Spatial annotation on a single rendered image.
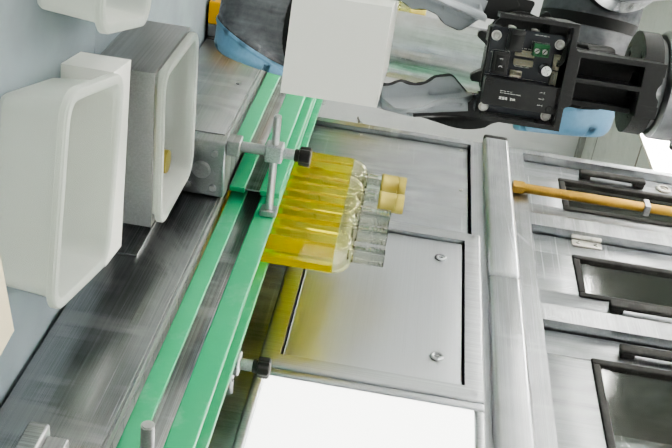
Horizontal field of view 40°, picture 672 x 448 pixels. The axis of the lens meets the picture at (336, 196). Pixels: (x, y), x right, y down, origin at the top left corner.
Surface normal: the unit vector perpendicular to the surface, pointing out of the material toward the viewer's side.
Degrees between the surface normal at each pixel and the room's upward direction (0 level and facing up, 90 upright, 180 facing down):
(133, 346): 90
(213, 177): 90
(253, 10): 105
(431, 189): 90
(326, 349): 90
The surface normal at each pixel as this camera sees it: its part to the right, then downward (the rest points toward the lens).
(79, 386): 0.11, -0.86
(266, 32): -0.40, 0.36
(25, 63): 0.99, 0.16
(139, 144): -0.12, 0.49
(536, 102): -0.09, 0.24
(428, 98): -0.09, -0.95
